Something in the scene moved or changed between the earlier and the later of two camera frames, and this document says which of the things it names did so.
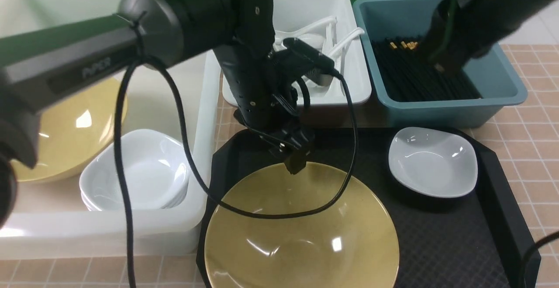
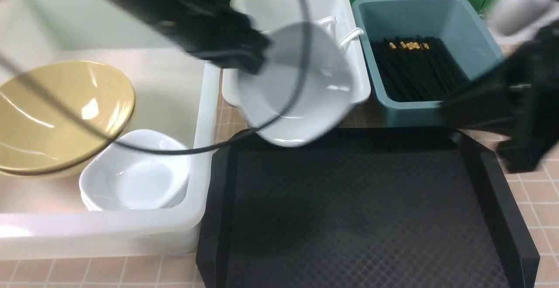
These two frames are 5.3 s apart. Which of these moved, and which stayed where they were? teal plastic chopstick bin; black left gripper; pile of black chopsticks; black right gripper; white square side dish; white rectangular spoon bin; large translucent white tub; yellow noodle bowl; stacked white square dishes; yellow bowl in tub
Moved: black right gripper; yellow noodle bowl; white square side dish; black left gripper
Stayed: teal plastic chopstick bin; white rectangular spoon bin; stacked white square dishes; large translucent white tub; pile of black chopsticks; yellow bowl in tub
